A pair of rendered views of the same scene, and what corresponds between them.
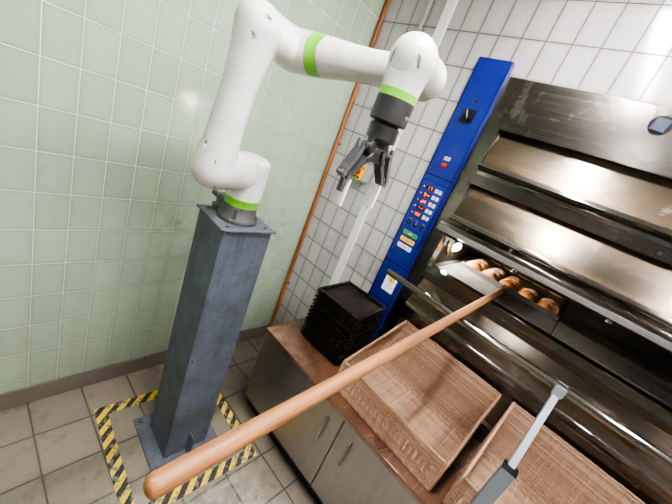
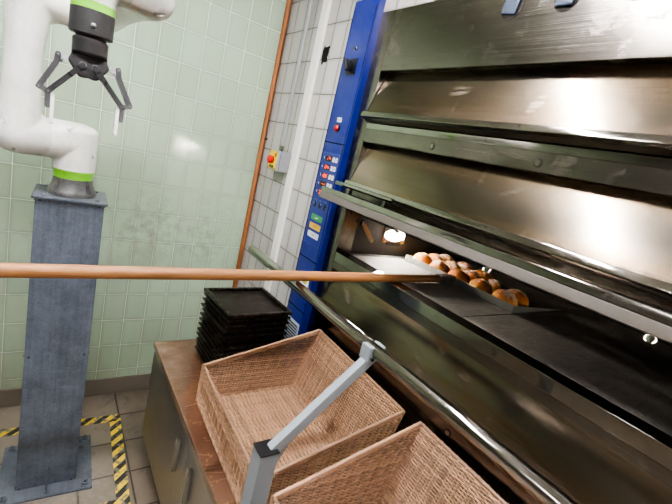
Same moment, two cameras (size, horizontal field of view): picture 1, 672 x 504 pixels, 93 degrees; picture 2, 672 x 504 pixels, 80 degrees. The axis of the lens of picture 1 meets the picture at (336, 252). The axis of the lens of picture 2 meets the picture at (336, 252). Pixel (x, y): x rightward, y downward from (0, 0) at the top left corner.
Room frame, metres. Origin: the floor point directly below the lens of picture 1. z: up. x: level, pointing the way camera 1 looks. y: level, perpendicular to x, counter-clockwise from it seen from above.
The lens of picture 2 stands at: (0.07, -0.96, 1.55)
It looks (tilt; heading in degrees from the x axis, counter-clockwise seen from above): 13 degrees down; 18
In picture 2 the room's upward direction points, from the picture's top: 14 degrees clockwise
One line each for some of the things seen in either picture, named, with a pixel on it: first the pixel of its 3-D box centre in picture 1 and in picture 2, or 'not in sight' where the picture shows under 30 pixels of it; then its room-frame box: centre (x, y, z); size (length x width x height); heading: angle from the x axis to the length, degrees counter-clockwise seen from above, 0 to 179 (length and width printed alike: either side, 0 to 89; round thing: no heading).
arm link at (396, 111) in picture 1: (389, 112); (91, 26); (0.83, 0.01, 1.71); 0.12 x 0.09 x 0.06; 55
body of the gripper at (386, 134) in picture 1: (378, 143); (89, 59); (0.83, 0.00, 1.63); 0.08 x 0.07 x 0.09; 145
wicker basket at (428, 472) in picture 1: (415, 389); (292, 404); (1.22, -0.58, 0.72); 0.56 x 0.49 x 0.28; 53
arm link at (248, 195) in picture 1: (245, 179); (71, 149); (1.11, 0.40, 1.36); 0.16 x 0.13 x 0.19; 159
